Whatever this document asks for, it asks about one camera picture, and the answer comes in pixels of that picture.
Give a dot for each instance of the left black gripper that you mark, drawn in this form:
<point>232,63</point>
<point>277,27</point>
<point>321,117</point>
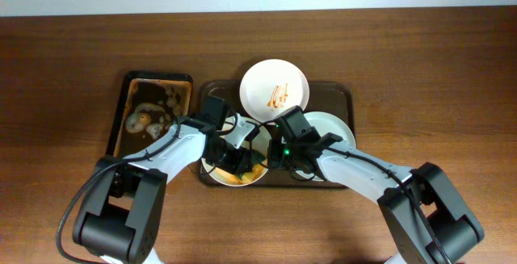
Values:
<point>242,165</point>

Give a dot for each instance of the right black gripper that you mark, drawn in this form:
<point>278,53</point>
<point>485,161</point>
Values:
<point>273,156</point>

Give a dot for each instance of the white plate orange smears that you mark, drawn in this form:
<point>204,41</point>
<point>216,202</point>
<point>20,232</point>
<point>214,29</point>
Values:
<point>260,143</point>

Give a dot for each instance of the green yellow sponge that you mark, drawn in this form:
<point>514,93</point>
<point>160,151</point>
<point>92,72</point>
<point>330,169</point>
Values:
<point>250,167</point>

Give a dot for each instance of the light blue plate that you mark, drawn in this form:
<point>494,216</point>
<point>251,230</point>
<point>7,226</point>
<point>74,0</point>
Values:
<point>335,124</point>

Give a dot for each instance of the white plate ketchup streaks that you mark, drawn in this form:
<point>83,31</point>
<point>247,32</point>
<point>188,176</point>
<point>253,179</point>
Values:
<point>272,86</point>

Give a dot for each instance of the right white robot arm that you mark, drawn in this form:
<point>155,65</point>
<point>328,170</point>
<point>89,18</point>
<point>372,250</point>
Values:
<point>427,217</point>

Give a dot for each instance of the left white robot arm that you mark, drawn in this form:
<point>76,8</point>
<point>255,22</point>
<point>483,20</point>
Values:
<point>121,210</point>

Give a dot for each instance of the large brown serving tray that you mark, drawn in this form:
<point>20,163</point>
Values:
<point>328,97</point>

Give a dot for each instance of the small black soapy tray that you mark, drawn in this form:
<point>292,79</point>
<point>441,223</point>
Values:
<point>147,106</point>

